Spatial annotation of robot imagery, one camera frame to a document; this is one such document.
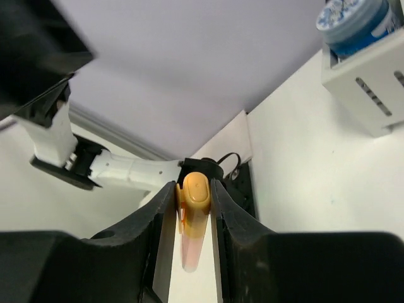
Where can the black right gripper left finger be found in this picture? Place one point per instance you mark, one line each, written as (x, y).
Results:
(130, 261)

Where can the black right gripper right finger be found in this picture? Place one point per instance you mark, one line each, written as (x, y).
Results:
(256, 264)

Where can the amber highlighter cap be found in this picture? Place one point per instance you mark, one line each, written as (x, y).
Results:
(193, 200)

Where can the blue slime jar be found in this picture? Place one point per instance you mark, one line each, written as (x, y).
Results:
(350, 26)

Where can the orange highlighter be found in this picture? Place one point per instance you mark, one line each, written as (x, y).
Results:
(191, 252)

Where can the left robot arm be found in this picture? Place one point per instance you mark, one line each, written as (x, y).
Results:
(40, 53)

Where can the white slotted organizer box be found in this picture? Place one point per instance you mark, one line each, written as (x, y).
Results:
(369, 84)

